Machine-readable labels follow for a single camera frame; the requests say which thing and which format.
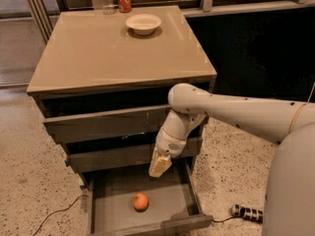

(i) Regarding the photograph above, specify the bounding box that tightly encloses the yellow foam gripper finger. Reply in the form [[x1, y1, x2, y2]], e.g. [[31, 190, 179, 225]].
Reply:
[[149, 148, 172, 178]]

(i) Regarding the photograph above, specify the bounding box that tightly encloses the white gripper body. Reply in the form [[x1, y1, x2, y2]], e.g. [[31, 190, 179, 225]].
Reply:
[[156, 129, 186, 157]]

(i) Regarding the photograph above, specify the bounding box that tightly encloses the orange fruit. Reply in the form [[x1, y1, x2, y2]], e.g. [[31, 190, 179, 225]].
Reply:
[[132, 193, 149, 211]]

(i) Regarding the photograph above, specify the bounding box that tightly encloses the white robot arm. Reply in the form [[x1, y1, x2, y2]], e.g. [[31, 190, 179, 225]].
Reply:
[[149, 84, 315, 236]]

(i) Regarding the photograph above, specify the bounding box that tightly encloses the grey middle drawer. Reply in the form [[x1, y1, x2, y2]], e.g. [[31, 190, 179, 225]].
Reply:
[[67, 136, 204, 174]]

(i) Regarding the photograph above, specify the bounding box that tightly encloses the grey top drawer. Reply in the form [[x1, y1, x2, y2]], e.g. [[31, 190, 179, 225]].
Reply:
[[42, 98, 170, 144]]

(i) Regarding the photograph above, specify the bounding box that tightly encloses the grey open bottom drawer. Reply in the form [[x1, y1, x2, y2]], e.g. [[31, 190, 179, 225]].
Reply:
[[87, 158, 213, 236]]

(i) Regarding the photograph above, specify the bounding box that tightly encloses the grey drawer cabinet beige top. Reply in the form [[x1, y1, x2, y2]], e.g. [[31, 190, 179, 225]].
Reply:
[[26, 5, 219, 182]]

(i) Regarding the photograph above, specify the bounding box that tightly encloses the black white power strip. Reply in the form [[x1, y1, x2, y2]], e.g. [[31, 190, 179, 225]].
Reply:
[[230, 205, 263, 223]]

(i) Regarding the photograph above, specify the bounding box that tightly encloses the white paper bowl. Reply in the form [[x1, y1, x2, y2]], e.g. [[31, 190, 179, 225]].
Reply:
[[126, 14, 161, 35]]

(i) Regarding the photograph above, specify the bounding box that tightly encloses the black cables right floor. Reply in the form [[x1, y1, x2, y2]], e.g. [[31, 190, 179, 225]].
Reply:
[[212, 215, 234, 224]]

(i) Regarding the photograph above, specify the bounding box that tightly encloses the black cable left floor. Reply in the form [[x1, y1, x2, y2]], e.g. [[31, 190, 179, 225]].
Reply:
[[31, 194, 89, 236]]

